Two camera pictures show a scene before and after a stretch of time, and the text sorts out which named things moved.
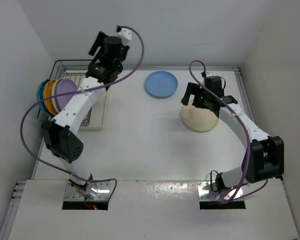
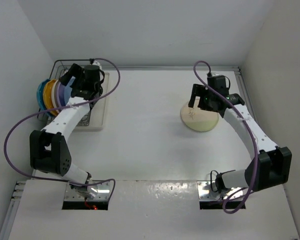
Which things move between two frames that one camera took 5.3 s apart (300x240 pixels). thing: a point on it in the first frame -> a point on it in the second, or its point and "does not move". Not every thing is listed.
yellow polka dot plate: (48, 93) does not move
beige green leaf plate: (198, 119) does not move
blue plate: (161, 84) -> (68, 90)
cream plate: (53, 94) does not move
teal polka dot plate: (39, 96) does not move
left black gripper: (96, 43) -> (74, 70)
